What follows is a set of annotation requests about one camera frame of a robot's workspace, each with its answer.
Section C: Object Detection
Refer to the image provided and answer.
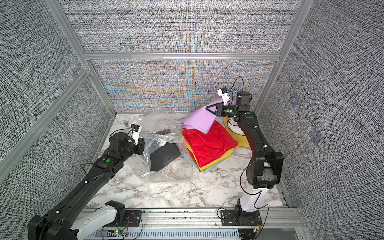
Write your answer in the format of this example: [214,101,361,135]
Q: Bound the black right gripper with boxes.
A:
[207,104,241,120]

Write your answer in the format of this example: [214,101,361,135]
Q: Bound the purple garment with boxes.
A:
[180,98,223,134]

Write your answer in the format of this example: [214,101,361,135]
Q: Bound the clear plastic vacuum bag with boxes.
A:
[128,105,194,184]

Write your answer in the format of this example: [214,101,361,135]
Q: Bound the yellow garment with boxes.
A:
[183,140,234,167]

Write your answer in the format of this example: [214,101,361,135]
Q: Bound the red striped waistband shorts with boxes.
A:
[183,121,238,166]

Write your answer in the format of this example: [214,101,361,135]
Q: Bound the light blue trousers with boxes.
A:
[190,153,232,174]

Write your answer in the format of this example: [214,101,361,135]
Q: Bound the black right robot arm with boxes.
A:
[206,88,284,219]

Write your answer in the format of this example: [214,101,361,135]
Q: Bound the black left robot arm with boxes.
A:
[28,133,146,240]

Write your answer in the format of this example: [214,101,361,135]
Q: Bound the white patterned saucer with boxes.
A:
[227,118,245,136]

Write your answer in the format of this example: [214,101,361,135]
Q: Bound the yellow plastic tray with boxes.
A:
[223,117,250,148]

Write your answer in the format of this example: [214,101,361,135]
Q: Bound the black folded garment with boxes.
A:
[148,139,181,172]

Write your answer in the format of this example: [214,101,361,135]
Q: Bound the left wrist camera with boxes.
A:
[131,124,142,145]

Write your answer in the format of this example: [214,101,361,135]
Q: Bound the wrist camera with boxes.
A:
[217,87,231,106]
[131,124,142,145]

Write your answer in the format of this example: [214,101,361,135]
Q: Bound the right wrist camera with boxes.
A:
[217,87,231,106]

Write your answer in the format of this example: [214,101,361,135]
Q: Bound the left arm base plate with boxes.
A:
[105,210,142,228]

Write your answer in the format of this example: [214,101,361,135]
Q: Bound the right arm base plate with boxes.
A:
[218,208,263,227]

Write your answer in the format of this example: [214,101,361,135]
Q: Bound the aluminium front rail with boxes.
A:
[53,207,307,230]

